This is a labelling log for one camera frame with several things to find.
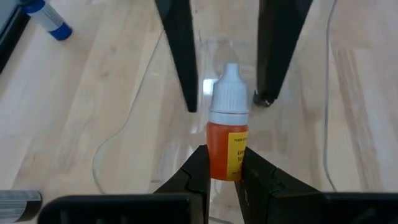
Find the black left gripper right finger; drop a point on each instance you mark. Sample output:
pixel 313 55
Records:
pixel 280 199

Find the large blue-capped colouring bottle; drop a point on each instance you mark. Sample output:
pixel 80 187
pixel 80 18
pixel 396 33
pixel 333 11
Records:
pixel 49 20

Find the small orange bottle yellow label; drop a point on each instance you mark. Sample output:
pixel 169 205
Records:
pixel 228 102

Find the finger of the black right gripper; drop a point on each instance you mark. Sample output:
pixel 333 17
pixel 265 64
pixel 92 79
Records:
pixel 182 56
pixel 280 46

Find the black aluminium rig frame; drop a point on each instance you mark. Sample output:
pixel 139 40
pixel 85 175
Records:
pixel 11 37

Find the clear plastic bin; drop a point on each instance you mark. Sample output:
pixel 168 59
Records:
pixel 217 53

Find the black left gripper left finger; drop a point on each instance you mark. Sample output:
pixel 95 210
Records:
pixel 186 186

